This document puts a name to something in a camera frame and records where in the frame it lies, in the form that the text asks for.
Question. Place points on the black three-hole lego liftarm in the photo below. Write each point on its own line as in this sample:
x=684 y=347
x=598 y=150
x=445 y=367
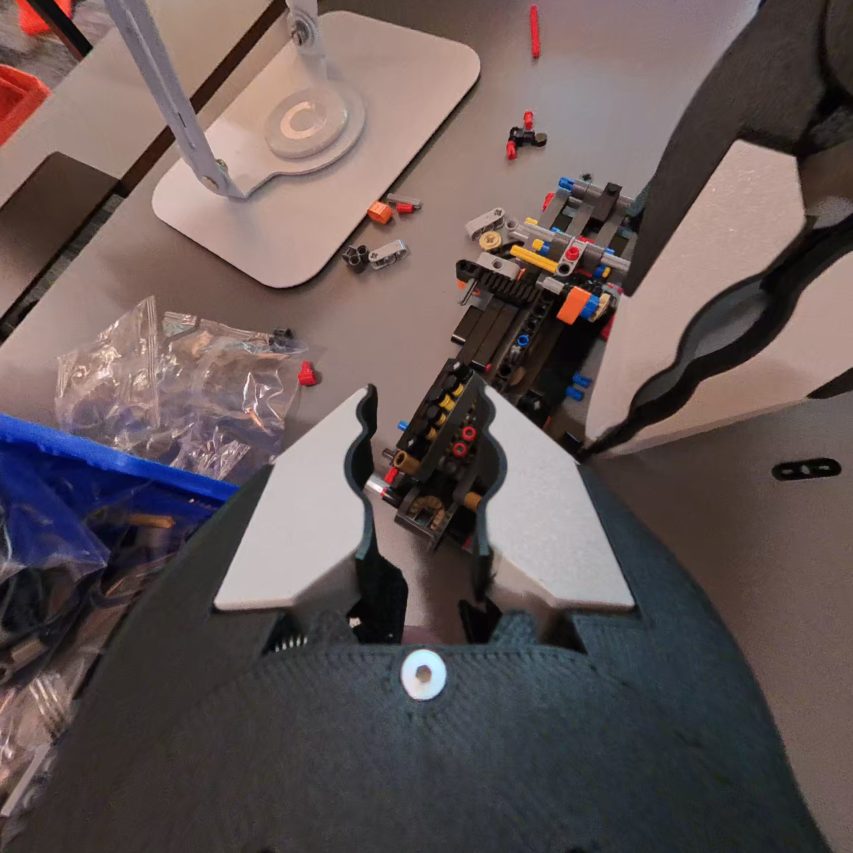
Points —
x=806 y=469

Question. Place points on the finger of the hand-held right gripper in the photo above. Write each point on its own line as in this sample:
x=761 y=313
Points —
x=766 y=360
x=700 y=253

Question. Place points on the red lego axle connector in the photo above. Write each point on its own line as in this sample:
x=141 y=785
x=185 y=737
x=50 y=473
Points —
x=306 y=373

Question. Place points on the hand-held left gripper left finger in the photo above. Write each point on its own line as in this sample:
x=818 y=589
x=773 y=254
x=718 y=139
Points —
x=293 y=533

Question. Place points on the clear plastic bag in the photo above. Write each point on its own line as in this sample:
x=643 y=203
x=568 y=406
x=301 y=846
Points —
x=173 y=386

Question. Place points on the blue plastic bin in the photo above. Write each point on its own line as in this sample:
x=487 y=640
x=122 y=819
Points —
x=100 y=453

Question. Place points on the short black lego brick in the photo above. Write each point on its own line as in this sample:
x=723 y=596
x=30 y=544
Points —
x=573 y=441

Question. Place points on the tan lego pulley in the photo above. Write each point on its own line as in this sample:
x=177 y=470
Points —
x=492 y=240

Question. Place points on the plastic bag of lego parts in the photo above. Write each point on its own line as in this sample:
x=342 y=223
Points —
x=40 y=600

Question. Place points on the black lego connector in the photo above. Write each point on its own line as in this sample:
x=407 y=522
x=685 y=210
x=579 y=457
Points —
x=526 y=138

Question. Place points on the light grey lego liftarm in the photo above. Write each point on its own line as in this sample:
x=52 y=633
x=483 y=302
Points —
x=485 y=223
x=390 y=254

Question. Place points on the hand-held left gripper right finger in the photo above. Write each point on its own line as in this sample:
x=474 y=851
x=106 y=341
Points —
x=560 y=533

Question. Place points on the light grey lego pin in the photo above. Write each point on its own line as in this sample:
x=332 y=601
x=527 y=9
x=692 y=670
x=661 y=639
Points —
x=403 y=198

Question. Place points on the long red lego axle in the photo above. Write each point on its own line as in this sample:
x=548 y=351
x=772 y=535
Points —
x=534 y=30

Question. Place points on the white lamp base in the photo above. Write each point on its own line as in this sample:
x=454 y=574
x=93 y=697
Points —
x=400 y=100

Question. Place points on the dark grey lego connector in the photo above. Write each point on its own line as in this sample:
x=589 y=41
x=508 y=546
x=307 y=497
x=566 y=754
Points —
x=356 y=257
x=283 y=334

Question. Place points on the orange plastic bin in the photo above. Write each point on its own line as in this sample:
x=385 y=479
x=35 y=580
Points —
x=20 y=100

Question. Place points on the orange lego piece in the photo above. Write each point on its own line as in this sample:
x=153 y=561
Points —
x=380 y=212

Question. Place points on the lego car chassis assembly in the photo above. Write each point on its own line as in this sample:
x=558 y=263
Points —
x=506 y=333

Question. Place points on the orange plastic object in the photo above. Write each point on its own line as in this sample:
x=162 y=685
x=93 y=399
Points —
x=46 y=13

